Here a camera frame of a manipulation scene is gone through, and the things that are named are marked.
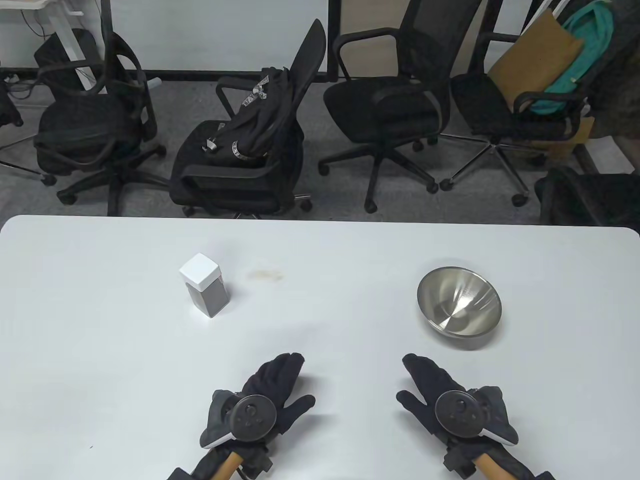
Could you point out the person's right hand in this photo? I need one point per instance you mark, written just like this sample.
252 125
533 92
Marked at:
425 380

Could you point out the person's left hand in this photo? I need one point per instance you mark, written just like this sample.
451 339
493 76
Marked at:
280 375

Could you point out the black hand controller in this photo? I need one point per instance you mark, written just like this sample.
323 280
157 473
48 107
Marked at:
457 415
250 417

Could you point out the steel mixing bowl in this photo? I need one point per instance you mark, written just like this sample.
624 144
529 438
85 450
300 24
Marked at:
457 300

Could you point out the clear square coffee jar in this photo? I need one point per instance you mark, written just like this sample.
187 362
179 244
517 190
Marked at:
210 300

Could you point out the white square jar lid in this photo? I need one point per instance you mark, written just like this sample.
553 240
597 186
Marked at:
200 270

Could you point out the person's right forearm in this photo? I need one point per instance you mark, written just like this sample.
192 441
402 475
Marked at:
487 465

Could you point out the person's left forearm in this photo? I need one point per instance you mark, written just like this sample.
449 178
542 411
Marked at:
229 465

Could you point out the black solid back office chair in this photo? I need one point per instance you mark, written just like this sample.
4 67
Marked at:
235 185

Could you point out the black backpack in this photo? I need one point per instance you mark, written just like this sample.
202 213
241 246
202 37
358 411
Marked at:
260 125

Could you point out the black high back office chair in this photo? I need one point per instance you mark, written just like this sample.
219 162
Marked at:
380 110

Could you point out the black chrome base office chair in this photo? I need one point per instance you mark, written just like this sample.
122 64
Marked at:
485 105

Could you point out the white flat panel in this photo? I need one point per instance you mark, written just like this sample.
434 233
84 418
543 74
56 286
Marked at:
607 155

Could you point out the cardboard box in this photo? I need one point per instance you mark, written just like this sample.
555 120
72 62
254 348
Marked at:
582 132

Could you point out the black mesh office chair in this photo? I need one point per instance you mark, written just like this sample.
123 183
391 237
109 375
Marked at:
85 125

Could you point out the brown cushion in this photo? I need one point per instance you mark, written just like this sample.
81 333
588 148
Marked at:
535 55

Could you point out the black framed white partition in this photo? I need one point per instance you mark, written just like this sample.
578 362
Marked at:
210 35

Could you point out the teal bag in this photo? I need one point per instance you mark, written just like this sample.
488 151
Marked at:
590 30

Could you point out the black computer tower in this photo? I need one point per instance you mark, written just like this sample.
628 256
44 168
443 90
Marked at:
50 50

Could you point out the white metal rack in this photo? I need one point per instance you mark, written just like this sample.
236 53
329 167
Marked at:
559 5

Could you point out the white desk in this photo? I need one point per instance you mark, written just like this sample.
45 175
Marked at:
61 30

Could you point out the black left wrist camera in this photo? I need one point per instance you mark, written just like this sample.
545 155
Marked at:
179 474

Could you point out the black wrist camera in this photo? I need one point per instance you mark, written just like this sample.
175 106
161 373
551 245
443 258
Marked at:
179 474
545 476

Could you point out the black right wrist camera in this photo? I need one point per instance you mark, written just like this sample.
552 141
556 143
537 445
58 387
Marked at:
545 476

